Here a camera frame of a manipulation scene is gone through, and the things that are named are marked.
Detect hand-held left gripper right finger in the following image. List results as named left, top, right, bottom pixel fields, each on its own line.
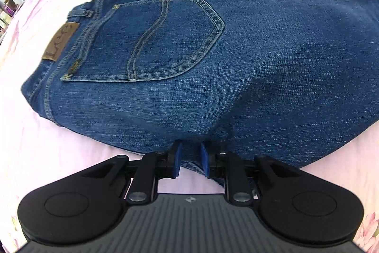
left=200, top=140, right=300, bottom=207

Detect blue denim pants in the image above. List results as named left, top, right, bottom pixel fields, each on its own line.
left=21, top=0, right=379, bottom=192

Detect pink floral bed sheet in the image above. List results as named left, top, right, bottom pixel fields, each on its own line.
left=0, top=0, right=379, bottom=253

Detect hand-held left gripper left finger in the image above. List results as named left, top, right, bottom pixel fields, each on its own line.
left=71, top=140, right=183, bottom=206

